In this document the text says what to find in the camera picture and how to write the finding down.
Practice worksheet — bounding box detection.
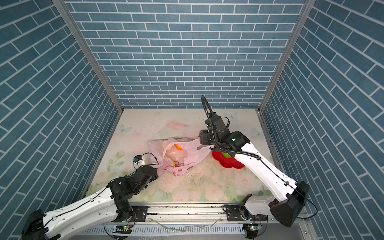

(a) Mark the green fake kiwi half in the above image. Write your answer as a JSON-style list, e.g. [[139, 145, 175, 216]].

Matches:
[[222, 153, 232, 159]]

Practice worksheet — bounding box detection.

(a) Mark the red flower-shaped plate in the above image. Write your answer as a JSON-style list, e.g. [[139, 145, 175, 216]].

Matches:
[[212, 148, 245, 169]]

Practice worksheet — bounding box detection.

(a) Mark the pink plastic bag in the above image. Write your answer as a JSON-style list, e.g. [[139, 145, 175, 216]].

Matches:
[[149, 138, 212, 176]]

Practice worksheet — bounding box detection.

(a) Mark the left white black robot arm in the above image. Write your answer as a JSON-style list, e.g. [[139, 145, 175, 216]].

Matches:
[[22, 165, 158, 240]]

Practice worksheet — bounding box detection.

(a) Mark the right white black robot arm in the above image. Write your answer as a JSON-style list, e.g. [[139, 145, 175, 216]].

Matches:
[[199, 113, 310, 227]]

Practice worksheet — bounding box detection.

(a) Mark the orange fake fruit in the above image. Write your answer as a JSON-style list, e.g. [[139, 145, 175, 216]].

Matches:
[[175, 144, 182, 151]]

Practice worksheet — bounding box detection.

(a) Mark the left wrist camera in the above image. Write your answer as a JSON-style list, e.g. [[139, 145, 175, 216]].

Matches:
[[133, 155, 145, 167]]

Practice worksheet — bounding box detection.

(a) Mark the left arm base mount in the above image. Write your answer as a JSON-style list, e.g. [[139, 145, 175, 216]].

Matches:
[[112, 206, 149, 223]]

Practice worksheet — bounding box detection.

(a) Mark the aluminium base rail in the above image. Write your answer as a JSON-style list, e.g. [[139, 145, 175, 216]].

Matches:
[[61, 201, 310, 226]]

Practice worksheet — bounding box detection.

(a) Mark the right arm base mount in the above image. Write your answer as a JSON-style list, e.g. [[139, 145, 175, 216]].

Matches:
[[222, 205, 267, 222]]

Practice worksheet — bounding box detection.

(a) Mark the white slotted cable duct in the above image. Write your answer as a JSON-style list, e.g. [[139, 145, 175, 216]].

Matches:
[[77, 224, 245, 237]]

